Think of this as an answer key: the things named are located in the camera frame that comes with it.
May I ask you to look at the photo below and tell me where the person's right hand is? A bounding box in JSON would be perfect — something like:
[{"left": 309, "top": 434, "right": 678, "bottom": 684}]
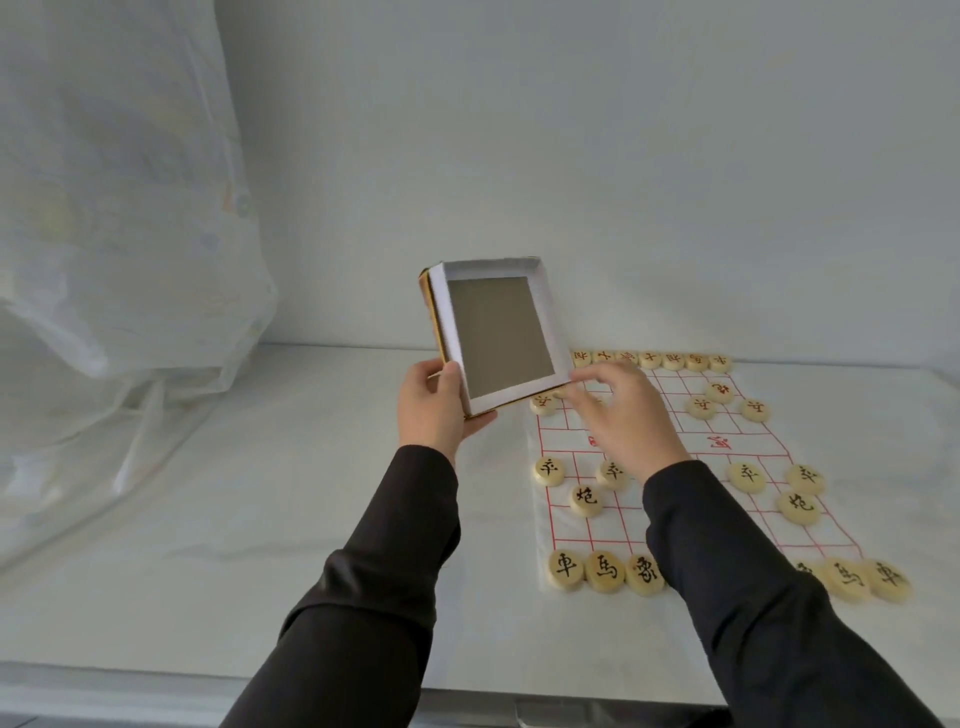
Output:
[{"left": 558, "top": 362, "right": 693, "bottom": 483}]

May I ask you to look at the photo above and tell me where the person's left hand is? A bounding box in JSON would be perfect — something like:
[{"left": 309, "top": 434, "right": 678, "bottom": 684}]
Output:
[{"left": 397, "top": 358, "right": 499, "bottom": 466}]

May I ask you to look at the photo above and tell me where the red grid xiangqi board sheet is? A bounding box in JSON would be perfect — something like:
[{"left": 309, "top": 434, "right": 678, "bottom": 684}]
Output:
[{"left": 528, "top": 359, "right": 860, "bottom": 594}]

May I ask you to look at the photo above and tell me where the white cardboard box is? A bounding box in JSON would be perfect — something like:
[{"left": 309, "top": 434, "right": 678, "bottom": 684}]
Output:
[{"left": 418, "top": 257, "right": 576, "bottom": 419}]

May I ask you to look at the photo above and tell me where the person's left forearm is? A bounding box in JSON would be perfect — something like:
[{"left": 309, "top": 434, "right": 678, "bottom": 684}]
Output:
[{"left": 221, "top": 446, "right": 463, "bottom": 728}]

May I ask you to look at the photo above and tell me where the person's right forearm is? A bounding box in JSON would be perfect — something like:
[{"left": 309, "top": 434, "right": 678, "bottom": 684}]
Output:
[{"left": 642, "top": 459, "right": 943, "bottom": 728}]

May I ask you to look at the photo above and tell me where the grey desk drawer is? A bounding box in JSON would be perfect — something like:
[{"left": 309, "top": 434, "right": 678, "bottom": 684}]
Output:
[{"left": 416, "top": 688, "right": 736, "bottom": 728}]

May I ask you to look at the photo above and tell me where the sheer white curtain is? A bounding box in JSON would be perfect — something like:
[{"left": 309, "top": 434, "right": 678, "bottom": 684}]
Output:
[{"left": 0, "top": 0, "right": 280, "bottom": 564}]

